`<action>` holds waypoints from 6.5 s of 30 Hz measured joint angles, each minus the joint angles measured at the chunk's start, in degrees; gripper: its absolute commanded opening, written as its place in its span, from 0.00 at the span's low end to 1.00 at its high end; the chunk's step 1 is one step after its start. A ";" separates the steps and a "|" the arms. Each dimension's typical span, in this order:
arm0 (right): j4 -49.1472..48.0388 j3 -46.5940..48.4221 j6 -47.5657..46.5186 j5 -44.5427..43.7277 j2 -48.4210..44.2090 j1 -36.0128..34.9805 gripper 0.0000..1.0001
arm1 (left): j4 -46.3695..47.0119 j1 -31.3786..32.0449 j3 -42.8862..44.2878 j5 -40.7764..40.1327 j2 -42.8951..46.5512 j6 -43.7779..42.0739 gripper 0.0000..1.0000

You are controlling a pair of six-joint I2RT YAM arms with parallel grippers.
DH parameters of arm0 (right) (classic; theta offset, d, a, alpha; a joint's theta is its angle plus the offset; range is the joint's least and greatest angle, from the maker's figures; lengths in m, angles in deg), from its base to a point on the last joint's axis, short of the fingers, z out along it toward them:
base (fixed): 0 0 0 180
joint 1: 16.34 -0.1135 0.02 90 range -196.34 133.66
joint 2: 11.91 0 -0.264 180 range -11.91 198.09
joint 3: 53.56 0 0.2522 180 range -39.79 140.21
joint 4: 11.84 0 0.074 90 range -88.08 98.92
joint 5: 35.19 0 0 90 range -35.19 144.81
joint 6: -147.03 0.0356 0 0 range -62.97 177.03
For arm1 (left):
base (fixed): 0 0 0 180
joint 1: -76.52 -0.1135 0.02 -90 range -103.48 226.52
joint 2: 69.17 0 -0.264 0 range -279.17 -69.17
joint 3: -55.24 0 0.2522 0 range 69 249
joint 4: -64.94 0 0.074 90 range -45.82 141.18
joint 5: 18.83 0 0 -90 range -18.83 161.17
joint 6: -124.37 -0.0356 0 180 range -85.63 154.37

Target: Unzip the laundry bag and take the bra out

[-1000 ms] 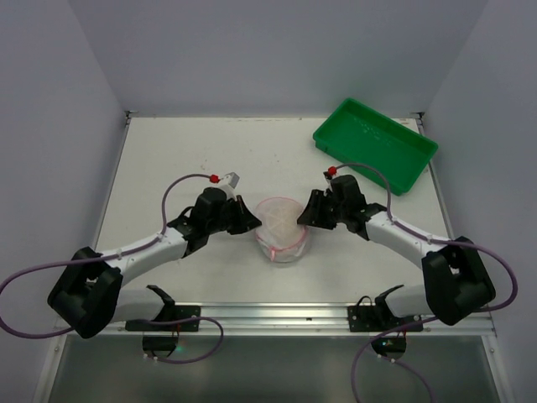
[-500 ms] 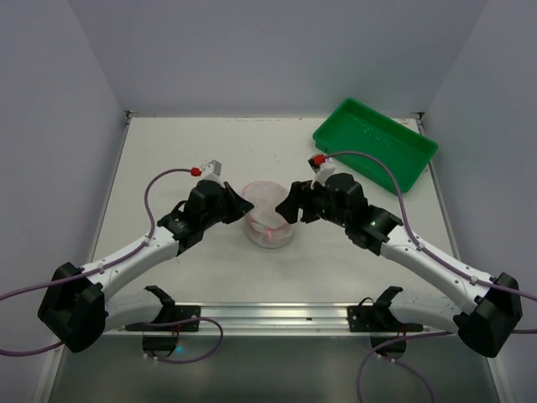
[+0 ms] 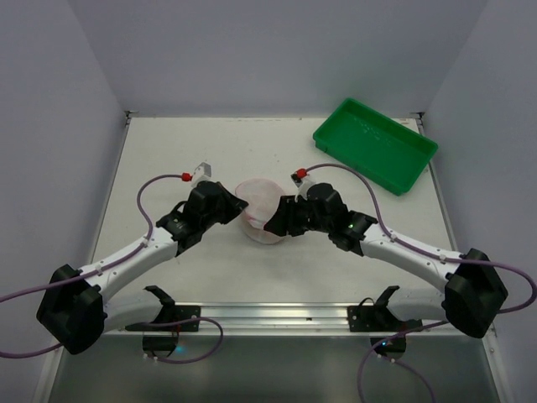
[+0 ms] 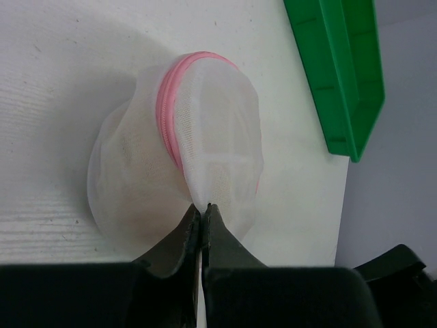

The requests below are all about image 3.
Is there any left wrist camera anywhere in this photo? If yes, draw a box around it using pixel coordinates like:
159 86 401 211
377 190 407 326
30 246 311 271
180 162 211 188

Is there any white mesh laundry bag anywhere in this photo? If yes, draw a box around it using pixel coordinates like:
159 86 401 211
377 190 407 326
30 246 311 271
235 179 285 245

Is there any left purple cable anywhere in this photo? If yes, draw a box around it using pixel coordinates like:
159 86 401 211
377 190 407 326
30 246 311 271
0 171 223 364

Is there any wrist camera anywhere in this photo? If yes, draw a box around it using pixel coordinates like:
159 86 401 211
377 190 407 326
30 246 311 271
291 168 315 200
180 162 211 188

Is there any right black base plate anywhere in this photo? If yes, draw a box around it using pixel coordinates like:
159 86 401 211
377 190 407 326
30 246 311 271
347 298 423 332

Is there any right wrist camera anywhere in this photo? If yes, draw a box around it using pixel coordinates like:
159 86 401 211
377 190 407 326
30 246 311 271
291 168 315 200

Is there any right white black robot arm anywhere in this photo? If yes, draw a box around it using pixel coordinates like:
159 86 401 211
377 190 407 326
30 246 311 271
263 183 508 338

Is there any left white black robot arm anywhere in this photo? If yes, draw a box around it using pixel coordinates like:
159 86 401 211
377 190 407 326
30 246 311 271
36 181 248 354

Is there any aluminium mounting rail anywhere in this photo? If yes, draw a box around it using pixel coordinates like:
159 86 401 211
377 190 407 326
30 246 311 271
68 290 492 343

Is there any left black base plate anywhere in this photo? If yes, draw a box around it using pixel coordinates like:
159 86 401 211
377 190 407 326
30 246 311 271
125 305 201 332

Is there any green plastic tray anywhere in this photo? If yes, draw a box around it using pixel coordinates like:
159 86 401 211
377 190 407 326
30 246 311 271
312 98 438 196

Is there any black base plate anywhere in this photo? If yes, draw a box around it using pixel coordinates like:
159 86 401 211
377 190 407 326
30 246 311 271
347 298 423 332
125 305 201 332

